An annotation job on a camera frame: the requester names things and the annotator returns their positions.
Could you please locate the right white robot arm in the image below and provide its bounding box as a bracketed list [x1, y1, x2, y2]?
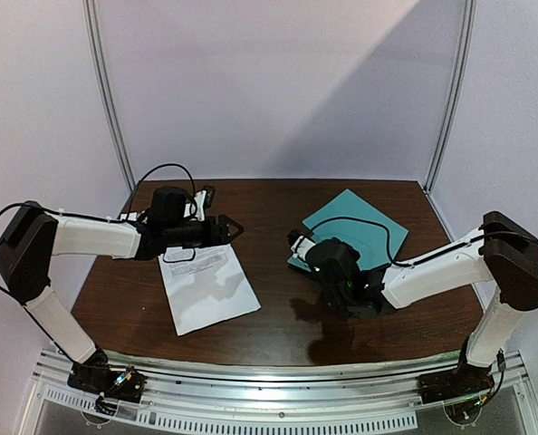
[288, 211, 538, 395]

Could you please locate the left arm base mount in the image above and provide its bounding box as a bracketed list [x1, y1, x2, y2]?
[67, 350, 147, 416]

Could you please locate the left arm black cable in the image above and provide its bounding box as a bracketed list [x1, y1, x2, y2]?
[0, 163, 197, 300]

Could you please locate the aluminium mounting rail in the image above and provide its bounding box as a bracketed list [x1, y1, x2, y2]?
[17, 350, 538, 434]

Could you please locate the aluminium wall post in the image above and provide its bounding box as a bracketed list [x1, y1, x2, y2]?
[82, 0, 136, 192]
[422, 0, 476, 196]

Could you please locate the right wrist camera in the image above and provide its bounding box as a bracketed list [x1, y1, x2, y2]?
[287, 229, 315, 261]

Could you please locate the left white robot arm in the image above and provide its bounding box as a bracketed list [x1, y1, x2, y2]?
[0, 186, 244, 393]

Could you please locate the teal file folder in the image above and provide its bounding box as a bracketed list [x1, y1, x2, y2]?
[303, 189, 408, 270]

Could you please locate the right aluminium wall post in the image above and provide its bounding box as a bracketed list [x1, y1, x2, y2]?
[422, 0, 476, 196]

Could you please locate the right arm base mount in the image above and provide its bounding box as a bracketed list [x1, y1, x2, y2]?
[417, 354, 506, 408]

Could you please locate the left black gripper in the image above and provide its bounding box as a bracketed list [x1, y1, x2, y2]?
[166, 214, 245, 249]

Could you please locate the white printed paper sheet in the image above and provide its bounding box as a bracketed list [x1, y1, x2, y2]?
[159, 245, 261, 336]

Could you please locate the colourful printed leaflet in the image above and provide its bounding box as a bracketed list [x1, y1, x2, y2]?
[119, 210, 148, 224]

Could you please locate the left aluminium wall post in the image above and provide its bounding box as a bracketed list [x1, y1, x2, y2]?
[82, 0, 136, 192]

